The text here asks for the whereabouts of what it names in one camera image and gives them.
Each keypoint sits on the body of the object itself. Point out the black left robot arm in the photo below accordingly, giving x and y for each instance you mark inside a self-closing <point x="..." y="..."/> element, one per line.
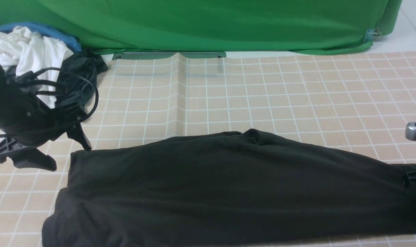
<point x="24" y="82"/>

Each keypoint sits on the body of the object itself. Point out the dark gray crumpled garment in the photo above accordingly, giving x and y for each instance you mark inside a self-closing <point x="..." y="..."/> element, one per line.
<point x="76" y="80"/>

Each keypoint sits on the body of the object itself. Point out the white crumpled garment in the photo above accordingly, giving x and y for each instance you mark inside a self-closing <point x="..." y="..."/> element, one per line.
<point x="30" y="51"/>

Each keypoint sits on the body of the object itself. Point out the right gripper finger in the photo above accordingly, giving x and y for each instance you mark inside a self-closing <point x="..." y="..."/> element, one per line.
<point x="415" y="178"/>

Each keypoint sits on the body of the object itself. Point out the dark gray long-sleeve top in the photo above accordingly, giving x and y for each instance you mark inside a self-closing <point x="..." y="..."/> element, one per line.
<point x="227" y="188"/>

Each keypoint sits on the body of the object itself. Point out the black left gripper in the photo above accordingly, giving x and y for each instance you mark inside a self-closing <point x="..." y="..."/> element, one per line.
<point x="29" y="123"/>

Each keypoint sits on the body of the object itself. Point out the blue crumpled garment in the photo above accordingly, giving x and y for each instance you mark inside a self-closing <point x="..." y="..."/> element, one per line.
<point x="72" y="42"/>

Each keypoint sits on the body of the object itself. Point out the green backdrop cloth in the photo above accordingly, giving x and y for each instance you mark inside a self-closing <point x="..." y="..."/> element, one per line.
<point x="312" y="27"/>

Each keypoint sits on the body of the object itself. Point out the blue binder clip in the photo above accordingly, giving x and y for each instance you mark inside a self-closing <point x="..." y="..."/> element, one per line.
<point x="372" y="34"/>

